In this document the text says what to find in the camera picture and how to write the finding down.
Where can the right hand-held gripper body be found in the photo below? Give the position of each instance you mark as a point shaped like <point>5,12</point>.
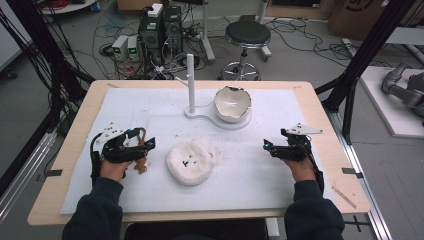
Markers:
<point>296,150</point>

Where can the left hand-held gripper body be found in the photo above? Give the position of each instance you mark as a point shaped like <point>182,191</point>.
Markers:
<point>116,151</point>

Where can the person's left hand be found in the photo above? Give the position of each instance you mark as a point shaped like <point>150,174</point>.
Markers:
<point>113,170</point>

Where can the person's right hand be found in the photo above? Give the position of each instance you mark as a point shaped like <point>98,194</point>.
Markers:
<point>301,170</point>

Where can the white foam table mat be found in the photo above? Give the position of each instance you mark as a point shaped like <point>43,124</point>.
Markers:
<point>246,173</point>

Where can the wooden table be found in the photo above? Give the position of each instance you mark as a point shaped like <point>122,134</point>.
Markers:
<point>330,133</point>

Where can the white fluffy plush pad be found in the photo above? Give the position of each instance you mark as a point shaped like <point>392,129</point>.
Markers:
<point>190,163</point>

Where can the black tape strip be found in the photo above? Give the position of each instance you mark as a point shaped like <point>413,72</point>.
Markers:
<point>53,173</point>
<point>351,172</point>

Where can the white broken shell bowl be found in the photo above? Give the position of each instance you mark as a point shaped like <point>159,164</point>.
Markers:
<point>231,105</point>

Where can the thin wooden stick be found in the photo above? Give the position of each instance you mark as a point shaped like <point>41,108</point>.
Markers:
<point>344,197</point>

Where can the white stand with pole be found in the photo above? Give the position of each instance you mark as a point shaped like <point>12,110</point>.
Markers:
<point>190,83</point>

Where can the grey power supply unit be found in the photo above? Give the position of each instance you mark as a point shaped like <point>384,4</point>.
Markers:
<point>119,46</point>
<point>132,46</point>

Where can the white floor board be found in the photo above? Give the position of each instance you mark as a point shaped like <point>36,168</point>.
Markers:
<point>383,110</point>

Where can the black computer tower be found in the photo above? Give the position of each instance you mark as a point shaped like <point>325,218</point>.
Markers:
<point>172,28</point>
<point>150,36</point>

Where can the black round stool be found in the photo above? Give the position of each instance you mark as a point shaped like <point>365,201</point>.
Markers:
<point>247,35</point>

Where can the white metal stand leg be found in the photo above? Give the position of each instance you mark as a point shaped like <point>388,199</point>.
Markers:
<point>207,36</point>

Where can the cardboard box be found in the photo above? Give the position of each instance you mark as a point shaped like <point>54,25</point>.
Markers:
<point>363,16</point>

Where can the white round table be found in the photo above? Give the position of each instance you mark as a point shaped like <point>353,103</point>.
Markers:
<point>68,6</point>

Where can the aluminium rail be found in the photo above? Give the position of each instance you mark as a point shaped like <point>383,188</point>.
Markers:
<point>363,186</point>
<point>23,176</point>

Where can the black frame post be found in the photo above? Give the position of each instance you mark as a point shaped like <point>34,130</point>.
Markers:
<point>363,56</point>
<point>43,50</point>

